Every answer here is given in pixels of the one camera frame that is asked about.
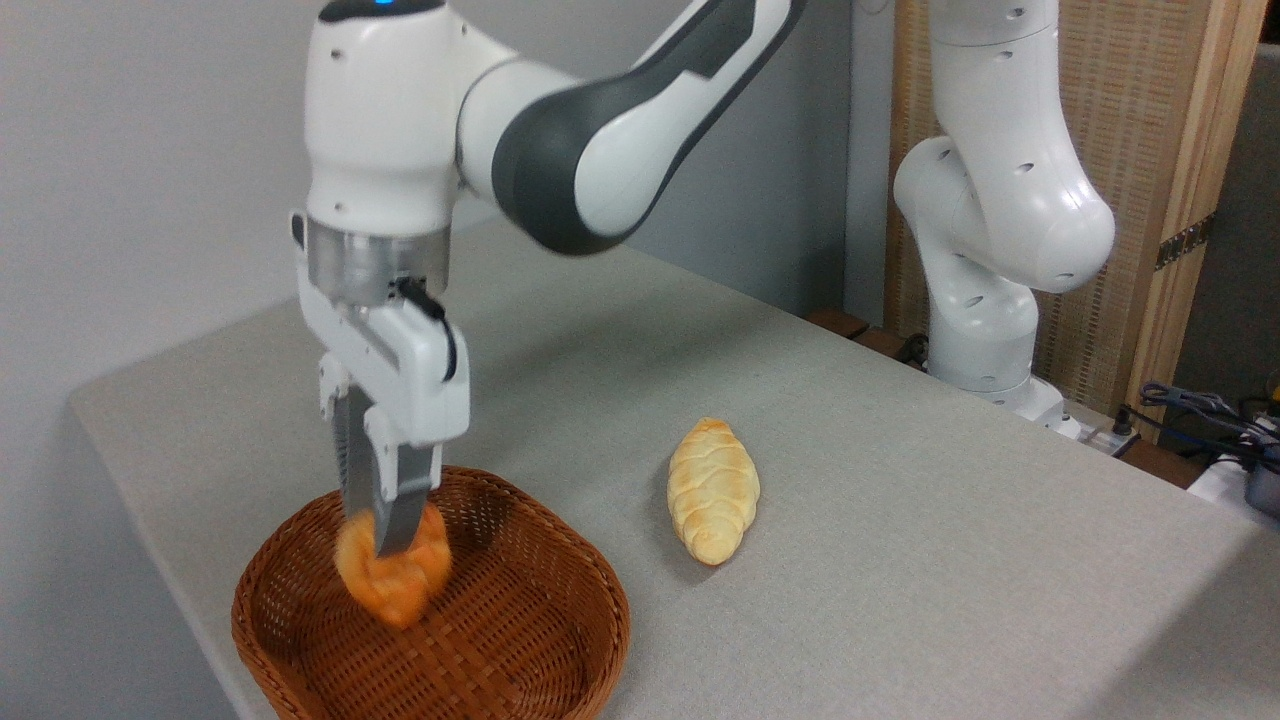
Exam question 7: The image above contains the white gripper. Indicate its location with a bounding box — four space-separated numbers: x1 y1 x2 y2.
290 210 471 558

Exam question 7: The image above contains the round orange bread roll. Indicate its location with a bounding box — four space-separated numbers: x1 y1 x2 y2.
334 500 453 631

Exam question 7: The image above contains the long pale braided bread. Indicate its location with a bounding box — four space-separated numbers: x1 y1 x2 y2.
667 417 761 567

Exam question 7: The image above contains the brown wicker basket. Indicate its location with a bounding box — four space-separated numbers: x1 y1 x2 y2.
231 465 632 720

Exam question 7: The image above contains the metal screen hinge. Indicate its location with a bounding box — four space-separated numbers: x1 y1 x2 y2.
1155 213 1216 271

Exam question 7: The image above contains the wooden bamboo folding screen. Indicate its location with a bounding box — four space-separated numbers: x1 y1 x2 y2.
885 0 1269 441

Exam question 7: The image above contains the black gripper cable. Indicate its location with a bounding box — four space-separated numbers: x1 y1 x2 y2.
395 277 459 383

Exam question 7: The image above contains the blue and black cable bundle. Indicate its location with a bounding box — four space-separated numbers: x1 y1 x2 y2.
1138 382 1280 471

